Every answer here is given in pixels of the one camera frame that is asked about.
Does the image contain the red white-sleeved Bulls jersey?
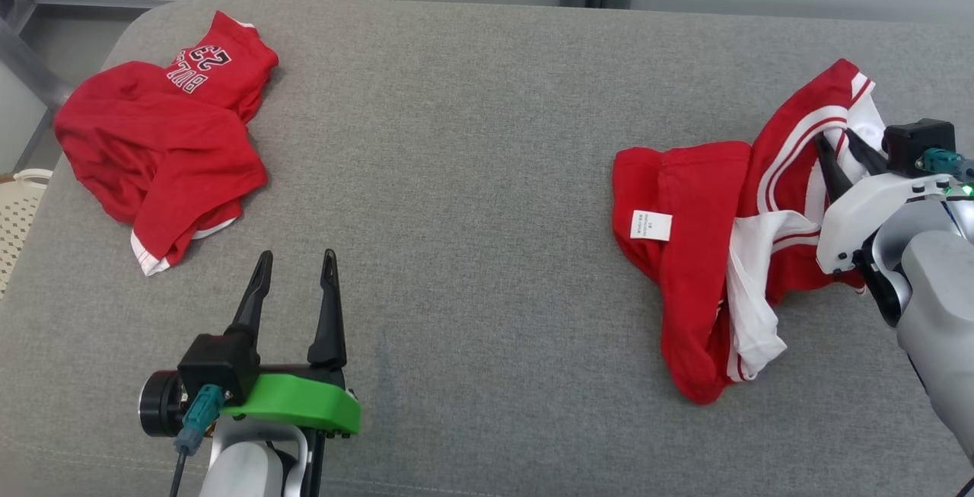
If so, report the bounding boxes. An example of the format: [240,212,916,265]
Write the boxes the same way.
[613,58,876,405]

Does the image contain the grey fabric sofa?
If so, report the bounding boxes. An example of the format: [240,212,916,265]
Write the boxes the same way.
[0,0,974,497]

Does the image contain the grey metal frame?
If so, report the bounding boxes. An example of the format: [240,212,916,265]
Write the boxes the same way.
[0,0,172,174]

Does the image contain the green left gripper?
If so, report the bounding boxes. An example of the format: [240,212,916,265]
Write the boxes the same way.
[221,249,363,438]

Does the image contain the right black cable teal plug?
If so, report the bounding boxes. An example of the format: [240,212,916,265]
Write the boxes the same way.
[917,148,974,497]

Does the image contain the red Bulls shorts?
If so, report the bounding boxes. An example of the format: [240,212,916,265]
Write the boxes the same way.
[53,10,279,277]

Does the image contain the white laundry basket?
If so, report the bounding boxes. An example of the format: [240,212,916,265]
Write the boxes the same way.
[0,168,54,300]

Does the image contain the black cable teal plug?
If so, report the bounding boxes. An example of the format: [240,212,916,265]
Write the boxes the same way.
[917,148,974,497]
[169,384,227,497]

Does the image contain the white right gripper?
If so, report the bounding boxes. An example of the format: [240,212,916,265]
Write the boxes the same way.
[814,128,956,277]

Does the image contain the left black cable teal plug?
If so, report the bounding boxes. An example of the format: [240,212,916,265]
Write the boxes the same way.
[169,384,227,497]

